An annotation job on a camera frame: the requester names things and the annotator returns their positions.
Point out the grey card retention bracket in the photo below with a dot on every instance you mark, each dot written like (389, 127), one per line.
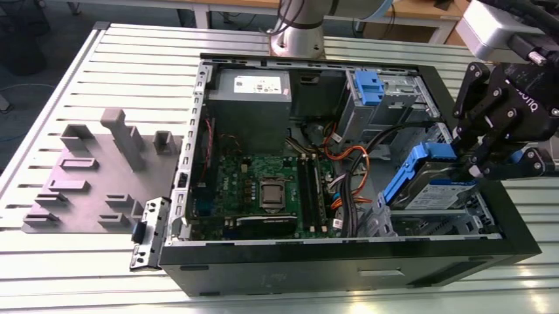
(153, 216)

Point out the grey optical drive cage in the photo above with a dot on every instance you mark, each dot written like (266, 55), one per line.
(375, 117)

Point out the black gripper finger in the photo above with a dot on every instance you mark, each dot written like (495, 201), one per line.
(502, 163)
(474, 91)

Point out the green motherboard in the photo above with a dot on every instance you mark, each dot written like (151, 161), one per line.
(235, 173)

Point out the silver CPU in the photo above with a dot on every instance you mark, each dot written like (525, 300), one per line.
(273, 193)

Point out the hard disk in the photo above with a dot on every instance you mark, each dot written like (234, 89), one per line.
(437, 193)

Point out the wooden desk grey legs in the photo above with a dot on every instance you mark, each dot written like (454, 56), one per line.
(235, 4)

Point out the black RAM slot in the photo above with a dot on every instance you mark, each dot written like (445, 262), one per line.
(307, 193)
(319, 193)

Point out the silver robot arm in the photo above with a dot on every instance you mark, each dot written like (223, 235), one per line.
(302, 32)

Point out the grey metal disk bay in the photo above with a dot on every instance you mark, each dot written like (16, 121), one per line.
(437, 222)

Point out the grey parts rack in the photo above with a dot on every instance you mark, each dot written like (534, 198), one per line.
(96, 183)

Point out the grey power supply unit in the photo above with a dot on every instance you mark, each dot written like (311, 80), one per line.
(249, 124)

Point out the blue drive cage latch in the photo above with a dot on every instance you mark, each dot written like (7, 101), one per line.
(369, 88)

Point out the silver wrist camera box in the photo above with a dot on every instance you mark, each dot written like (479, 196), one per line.
(489, 29)

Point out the metal CPU socket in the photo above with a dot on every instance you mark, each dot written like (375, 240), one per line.
(261, 196)

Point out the black graphics card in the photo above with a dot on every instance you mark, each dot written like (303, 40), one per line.
(266, 224)

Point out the black PC case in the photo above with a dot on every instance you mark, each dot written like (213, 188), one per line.
(306, 268)

